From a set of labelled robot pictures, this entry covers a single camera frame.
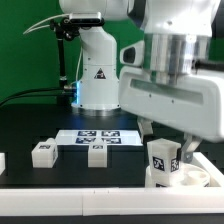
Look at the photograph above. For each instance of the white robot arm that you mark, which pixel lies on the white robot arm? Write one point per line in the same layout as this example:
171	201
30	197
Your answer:
166	76

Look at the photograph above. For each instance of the white obstacle fence frame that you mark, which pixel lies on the white obstacle fence frame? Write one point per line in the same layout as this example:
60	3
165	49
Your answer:
118	201

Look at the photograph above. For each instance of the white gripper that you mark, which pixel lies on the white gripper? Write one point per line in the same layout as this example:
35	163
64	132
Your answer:
195	105

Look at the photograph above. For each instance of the black camera stand pole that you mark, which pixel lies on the black camera stand pole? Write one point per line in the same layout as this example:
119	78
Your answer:
64	31

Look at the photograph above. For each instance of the white marker tag plate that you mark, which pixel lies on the white marker tag plate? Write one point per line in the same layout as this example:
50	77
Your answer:
111	137

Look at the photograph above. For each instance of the black camera on stand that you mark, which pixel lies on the black camera on stand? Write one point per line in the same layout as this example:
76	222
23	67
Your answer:
86	19

